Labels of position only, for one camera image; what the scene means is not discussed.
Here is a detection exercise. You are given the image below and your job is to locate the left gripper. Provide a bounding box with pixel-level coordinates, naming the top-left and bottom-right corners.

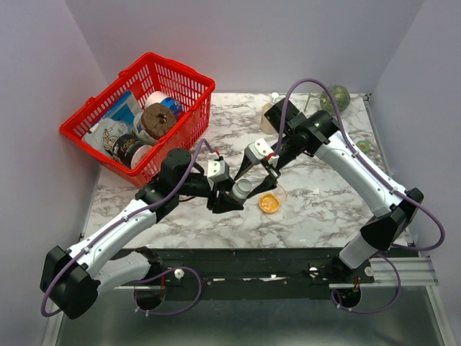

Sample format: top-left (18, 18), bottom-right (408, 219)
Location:
top-left (176, 175), bottom-right (244, 215)

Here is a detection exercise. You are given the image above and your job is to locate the small pill bottle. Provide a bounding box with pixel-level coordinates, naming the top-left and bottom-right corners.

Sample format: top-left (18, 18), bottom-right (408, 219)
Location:
top-left (230, 178), bottom-right (253, 204)

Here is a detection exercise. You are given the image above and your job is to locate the clear dish lid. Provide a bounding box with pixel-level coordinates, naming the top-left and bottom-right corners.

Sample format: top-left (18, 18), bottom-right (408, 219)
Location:
top-left (274, 184), bottom-right (287, 203)

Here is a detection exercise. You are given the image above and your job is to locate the orange pill dish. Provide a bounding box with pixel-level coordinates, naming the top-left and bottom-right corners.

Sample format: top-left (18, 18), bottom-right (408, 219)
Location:
top-left (259, 193), bottom-right (281, 214)

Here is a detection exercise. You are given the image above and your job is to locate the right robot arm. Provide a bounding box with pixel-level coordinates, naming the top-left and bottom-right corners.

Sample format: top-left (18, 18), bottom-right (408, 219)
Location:
top-left (236, 99), bottom-right (424, 283)

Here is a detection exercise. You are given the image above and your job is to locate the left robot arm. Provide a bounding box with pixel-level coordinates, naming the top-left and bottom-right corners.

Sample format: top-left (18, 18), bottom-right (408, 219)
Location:
top-left (40, 148), bottom-right (252, 319)

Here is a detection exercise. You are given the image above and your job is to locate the beige soap pump bottle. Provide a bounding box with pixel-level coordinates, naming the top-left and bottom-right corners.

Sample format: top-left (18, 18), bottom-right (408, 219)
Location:
top-left (260, 92), bottom-right (279, 135)

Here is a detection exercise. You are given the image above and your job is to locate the brown round cork block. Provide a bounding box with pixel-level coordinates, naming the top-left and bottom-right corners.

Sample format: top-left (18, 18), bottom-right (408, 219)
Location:
top-left (141, 103), bottom-right (176, 140)

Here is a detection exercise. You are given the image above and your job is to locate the green cylinder bottle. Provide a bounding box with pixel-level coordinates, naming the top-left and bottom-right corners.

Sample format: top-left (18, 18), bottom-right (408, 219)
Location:
top-left (356, 140), bottom-right (371, 153)

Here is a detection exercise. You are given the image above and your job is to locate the white printed cup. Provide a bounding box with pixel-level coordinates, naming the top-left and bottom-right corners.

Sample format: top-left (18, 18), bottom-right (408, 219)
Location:
top-left (132, 112), bottom-right (158, 146)

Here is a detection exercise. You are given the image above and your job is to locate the black face cream tub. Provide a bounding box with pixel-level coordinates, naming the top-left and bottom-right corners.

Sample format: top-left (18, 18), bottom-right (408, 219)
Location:
top-left (112, 133), bottom-right (152, 169)

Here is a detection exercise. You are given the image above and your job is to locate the green melon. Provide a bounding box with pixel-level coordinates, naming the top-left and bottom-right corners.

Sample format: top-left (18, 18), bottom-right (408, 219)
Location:
top-left (320, 85), bottom-right (351, 115)

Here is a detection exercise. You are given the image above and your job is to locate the white blue tissue roll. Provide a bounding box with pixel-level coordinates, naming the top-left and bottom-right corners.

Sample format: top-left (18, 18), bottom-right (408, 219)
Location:
top-left (144, 91), bottom-right (183, 120)

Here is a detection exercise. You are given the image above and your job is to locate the blue white packet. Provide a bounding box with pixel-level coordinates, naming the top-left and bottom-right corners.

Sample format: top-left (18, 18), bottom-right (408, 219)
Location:
top-left (89, 90), bottom-right (141, 133)

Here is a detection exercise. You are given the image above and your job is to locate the silver cartoon snack bag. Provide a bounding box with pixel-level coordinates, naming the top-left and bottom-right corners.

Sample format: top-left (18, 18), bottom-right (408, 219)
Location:
top-left (82, 118), bottom-right (131, 157)

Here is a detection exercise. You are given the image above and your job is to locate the red plastic shopping basket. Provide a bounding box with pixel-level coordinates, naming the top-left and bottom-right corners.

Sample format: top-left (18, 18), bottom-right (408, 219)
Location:
top-left (60, 52), bottom-right (215, 187)

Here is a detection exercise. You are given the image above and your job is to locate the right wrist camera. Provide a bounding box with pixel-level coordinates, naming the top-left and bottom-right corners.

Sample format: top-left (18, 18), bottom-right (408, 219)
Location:
top-left (244, 138), bottom-right (274, 164)

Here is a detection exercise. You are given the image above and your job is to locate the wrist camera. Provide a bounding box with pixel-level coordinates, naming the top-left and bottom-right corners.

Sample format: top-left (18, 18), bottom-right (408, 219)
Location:
top-left (207, 149), bottom-right (230, 187)
top-left (244, 138), bottom-right (274, 164)

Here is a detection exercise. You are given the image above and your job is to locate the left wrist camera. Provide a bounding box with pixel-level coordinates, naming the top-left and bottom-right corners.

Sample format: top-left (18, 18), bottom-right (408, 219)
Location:
top-left (207, 149), bottom-right (230, 187)

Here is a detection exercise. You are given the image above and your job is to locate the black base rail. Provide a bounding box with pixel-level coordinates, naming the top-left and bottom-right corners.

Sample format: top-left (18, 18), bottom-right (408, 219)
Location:
top-left (146, 248), bottom-right (375, 301)

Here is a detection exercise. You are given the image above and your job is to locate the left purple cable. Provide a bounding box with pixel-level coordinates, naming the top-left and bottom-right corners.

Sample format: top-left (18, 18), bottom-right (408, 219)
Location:
top-left (40, 138), bottom-right (220, 318)

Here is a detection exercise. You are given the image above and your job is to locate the purple cable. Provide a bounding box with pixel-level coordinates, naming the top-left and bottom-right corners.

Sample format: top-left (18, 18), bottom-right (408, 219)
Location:
top-left (40, 138), bottom-right (220, 318)
top-left (275, 77), bottom-right (447, 252)

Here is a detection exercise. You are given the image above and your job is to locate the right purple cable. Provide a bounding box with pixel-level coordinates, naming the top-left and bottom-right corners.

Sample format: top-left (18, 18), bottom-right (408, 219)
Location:
top-left (275, 77), bottom-right (447, 252)

